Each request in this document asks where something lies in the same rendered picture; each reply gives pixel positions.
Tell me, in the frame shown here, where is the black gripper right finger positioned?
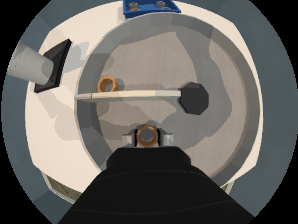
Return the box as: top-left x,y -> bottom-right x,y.
157,128 -> 174,147

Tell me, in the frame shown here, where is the blue crate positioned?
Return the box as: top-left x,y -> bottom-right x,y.
123,0 -> 182,21

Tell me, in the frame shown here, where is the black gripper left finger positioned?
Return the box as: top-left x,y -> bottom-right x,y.
122,129 -> 138,148

